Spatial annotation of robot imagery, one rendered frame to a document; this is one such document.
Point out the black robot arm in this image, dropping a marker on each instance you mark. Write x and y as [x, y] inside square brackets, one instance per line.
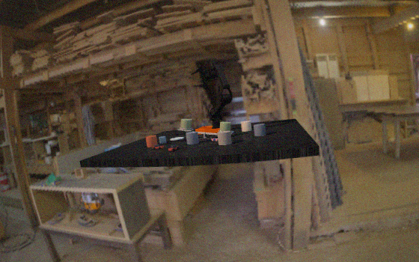
[217, 71]

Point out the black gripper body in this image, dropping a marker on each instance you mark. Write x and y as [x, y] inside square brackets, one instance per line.
[206, 76]

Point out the small blue block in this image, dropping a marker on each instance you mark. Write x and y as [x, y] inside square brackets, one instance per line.
[162, 140]

